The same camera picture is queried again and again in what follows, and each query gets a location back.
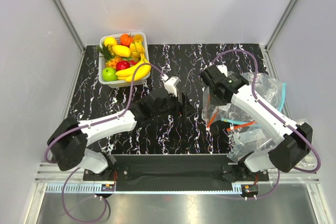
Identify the clear bag red zipper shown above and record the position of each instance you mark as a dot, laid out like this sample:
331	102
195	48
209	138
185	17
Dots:
247	138

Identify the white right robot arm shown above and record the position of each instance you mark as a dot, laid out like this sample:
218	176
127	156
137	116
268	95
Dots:
291	141

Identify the small pineapple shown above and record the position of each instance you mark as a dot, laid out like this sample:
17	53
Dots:
111	59

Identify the yellow starfruit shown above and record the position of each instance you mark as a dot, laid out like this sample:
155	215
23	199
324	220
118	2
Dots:
137	50

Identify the yellow mango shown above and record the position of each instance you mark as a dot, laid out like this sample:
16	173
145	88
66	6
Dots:
122	51

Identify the red dragon fruit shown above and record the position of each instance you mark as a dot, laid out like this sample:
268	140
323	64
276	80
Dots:
132	63

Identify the clear bag orange zipper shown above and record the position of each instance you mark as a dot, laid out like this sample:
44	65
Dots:
212	113

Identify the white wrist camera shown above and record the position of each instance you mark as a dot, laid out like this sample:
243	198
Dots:
223	69
170	85

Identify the red apple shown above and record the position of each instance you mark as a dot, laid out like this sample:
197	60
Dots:
121	65

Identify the white plastic fruit basket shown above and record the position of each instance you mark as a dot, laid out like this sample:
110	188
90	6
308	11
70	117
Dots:
137	36

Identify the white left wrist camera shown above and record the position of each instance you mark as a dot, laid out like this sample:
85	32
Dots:
170	85

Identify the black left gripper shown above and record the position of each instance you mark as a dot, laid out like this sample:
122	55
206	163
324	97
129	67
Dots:
185	109

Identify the yellow banana bunch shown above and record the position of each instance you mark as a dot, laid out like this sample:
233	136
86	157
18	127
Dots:
137	72

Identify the orange tangerine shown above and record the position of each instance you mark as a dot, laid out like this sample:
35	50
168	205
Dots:
126	40

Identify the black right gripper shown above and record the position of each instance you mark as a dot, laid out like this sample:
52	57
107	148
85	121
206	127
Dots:
217	102

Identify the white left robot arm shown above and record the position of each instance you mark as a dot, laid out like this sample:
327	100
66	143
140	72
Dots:
69	142

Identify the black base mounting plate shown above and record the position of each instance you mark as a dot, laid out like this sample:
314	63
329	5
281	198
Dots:
133	167

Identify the green apple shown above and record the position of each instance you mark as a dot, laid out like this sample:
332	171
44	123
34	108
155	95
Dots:
109	74

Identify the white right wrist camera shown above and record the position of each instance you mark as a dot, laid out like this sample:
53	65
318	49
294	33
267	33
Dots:
223	69

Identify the yellow lemon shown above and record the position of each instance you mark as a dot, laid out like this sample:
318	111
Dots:
110	41

